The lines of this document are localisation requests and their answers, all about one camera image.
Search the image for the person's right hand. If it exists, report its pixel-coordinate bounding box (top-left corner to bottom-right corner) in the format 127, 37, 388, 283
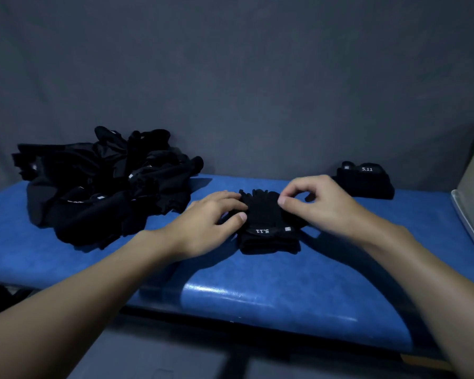
277, 174, 372, 246

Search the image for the person's left forearm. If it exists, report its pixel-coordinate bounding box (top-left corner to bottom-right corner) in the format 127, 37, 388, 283
0, 229, 182, 379

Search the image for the pile of black gloves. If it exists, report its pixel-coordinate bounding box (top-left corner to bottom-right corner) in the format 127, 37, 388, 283
12, 126, 204, 251

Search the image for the blue padded bench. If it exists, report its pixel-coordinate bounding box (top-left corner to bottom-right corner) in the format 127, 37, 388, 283
0, 173, 474, 354

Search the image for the person's left hand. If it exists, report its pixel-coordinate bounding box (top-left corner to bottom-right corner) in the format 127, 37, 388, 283
162, 189, 249, 262

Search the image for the person's right forearm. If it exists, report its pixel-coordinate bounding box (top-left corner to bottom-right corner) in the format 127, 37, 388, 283
355, 221, 474, 379

